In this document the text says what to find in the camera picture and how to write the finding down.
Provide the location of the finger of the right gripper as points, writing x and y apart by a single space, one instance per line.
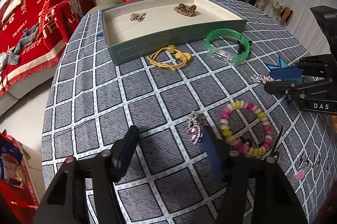
287 73
283 87

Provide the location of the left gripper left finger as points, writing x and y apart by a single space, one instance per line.
122 153

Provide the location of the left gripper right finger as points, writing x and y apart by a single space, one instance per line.
217 151

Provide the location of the silver rhinestone hair clip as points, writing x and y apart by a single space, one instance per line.
262 79

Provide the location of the brown braided hair band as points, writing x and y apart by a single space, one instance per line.
186 10

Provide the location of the small silver flower clip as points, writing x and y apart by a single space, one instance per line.
139 17

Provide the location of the grey jewelry tray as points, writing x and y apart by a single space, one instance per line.
127 40

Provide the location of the black claw hair clip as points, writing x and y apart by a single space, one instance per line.
241 48

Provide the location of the checked grey tablecloth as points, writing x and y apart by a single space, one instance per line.
92 103

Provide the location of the red gift box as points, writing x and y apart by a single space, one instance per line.
19 201

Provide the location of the grey cloth on sofa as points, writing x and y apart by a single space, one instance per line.
26 39

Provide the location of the red blanket sofa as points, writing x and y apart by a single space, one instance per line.
57 20

